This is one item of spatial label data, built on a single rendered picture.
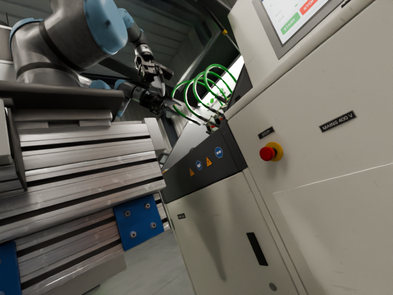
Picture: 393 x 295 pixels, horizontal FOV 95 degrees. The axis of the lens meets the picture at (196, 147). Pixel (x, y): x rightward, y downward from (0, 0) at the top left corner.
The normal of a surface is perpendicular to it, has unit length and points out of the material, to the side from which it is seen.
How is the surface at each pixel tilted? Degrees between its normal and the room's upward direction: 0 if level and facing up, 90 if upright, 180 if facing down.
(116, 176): 90
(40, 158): 90
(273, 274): 90
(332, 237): 90
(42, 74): 72
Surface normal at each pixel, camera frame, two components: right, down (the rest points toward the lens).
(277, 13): -0.85, -0.06
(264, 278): -0.78, 0.16
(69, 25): -0.04, 0.29
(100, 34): 0.29, 0.77
